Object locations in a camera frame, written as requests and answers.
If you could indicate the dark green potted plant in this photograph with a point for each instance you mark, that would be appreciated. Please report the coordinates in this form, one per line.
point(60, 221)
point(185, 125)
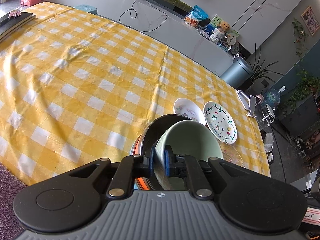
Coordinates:
point(260, 70)

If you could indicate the dark cabinet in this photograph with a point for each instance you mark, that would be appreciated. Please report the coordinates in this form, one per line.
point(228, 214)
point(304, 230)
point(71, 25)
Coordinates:
point(304, 117)

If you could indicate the white round stool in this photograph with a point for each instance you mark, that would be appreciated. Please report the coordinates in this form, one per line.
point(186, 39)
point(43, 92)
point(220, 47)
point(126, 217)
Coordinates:
point(268, 116)

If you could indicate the framed wall picture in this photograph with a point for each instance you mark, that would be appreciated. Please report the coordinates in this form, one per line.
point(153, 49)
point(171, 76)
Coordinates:
point(310, 20)

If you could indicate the grey metal trash can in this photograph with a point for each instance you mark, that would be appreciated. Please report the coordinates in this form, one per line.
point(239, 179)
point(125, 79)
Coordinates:
point(237, 73)

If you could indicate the yellow white checkered tablecloth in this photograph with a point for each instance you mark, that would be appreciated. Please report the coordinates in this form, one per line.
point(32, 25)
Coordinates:
point(76, 87)

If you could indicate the black notebook stack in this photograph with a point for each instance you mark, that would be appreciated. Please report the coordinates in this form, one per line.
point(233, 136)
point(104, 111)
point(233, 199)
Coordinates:
point(14, 20)

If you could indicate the trailing green vine plant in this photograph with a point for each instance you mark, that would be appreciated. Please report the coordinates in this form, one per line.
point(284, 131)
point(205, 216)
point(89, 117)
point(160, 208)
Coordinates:
point(307, 85)

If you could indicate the small white sticker plate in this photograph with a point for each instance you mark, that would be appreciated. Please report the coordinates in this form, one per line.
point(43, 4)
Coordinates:
point(188, 108)

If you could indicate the black orange large bowl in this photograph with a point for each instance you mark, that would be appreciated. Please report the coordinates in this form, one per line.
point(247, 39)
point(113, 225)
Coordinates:
point(147, 139)

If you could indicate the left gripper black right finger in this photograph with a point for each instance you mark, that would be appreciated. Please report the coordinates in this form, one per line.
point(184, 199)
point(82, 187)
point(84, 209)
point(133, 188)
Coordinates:
point(184, 165)

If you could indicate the clear glass beaded plate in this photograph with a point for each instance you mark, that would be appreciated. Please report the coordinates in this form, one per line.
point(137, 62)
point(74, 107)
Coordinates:
point(231, 154)

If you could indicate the brown teddy bear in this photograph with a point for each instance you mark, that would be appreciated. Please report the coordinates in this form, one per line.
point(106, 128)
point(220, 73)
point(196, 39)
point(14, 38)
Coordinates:
point(222, 28)

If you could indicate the pink small heater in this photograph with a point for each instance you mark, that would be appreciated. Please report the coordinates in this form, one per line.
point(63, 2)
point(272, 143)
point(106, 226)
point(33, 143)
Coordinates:
point(258, 99)

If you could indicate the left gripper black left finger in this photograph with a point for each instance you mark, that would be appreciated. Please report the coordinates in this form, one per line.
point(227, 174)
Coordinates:
point(149, 157)

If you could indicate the white fruity painted plate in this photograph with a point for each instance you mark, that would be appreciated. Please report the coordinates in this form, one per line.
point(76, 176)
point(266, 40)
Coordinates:
point(220, 122)

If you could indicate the blue water jug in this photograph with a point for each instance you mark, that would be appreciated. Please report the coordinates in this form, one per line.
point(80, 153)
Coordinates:
point(272, 97)

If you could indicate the teal plastic stool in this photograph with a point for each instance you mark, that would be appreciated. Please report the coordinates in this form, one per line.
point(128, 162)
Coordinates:
point(87, 8)

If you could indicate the white phone stand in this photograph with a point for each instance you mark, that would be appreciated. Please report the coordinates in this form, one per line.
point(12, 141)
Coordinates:
point(248, 102)

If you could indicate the green ceramic bowl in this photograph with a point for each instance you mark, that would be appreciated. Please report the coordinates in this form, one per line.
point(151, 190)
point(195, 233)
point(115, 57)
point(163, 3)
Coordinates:
point(184, 137)

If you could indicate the blue snack bag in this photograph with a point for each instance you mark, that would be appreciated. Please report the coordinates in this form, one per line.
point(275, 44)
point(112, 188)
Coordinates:
point(195, 16)

